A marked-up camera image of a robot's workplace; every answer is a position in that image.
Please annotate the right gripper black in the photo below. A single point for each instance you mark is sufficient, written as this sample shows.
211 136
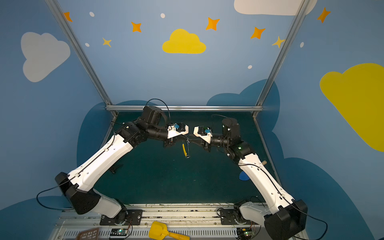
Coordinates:
204 144

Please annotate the aluminium frame rail back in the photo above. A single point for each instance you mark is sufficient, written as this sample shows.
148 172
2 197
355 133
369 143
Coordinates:
131 108

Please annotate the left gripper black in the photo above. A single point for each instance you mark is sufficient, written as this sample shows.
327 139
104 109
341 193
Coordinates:
172 140

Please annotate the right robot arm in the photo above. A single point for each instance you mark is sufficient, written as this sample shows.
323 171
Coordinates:
281 215

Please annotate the right controller board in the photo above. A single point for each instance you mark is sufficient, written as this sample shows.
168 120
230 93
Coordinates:
245 234

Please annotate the left controller board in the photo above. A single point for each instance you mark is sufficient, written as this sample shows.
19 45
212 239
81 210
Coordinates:
119 234

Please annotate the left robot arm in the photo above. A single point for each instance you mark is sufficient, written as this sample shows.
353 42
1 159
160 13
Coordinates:
78 185

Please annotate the grey keyring yellow handle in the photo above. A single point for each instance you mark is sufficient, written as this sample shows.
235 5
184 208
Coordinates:
186 150

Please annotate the yellow plastic scoop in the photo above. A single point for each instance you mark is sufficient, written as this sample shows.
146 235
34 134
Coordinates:
159 231

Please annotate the aluminium frame rail right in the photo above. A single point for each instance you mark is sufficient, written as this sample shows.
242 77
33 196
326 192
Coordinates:
290 37

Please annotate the brown perforated plate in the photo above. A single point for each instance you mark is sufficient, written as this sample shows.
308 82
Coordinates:
91 234

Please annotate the controller board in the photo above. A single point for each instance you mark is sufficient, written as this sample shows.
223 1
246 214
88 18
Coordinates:
119 234
245 234

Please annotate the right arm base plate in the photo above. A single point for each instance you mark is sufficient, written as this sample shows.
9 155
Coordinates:
231 217

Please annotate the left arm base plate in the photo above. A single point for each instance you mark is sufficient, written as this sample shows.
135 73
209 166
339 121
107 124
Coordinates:
131 217

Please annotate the aluminium frame rail left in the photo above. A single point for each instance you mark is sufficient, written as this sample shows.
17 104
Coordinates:
86 91

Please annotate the aluminium frame rail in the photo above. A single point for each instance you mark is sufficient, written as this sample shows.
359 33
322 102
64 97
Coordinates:
290 37
86 91
131 108

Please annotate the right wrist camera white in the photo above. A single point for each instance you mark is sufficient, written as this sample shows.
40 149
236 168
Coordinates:
205 133

